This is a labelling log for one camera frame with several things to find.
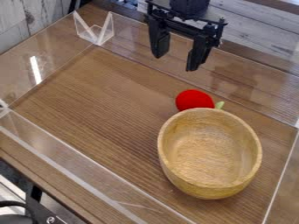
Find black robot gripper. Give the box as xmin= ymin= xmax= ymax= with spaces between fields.
xmin=146 ymin=0 xmax=229 ymax=71

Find red plush tomato toy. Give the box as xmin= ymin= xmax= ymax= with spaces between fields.
xmin=175 ymin=89 xmax=225 ymax=111

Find light wooden bowl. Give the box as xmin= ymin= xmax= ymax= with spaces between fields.
xmin=156 ymin=108 xmax=263 ymax=200

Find clear acrylic corner bracket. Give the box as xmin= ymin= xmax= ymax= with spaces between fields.
xmin=72 ymin=12 xmax=115 ymax=46

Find clear acrylic tray enclosure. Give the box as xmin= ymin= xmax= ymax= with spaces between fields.
xmin=0 ymin=7 xmax=299 ymax=224

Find black table leg frame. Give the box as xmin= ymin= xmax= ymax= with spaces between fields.
xmin=26 ymin=185 xmax=68 ymax=224

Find black cable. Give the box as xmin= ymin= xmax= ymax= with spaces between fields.
xmin=0 ymin=200 xmax=30 ymax=224

